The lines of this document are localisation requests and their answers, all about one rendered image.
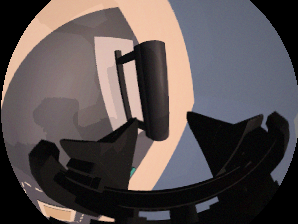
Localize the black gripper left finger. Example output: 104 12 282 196
60 117 138 190

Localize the cream square tile with dark square center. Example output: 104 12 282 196
37 200 76 221

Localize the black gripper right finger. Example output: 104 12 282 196
186 112 263 177

